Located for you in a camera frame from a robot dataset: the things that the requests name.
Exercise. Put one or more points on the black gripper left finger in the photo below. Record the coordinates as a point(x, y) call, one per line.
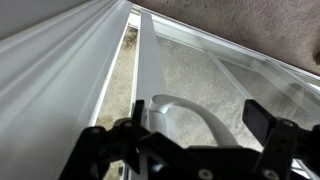
point(139, 111)

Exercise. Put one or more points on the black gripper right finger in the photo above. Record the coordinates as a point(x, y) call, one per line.
point(258, 120)

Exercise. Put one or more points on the grey door handle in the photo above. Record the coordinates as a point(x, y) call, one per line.
point(189, 123)

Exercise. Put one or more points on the white door frame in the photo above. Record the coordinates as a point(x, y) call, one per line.
point(53, 78)

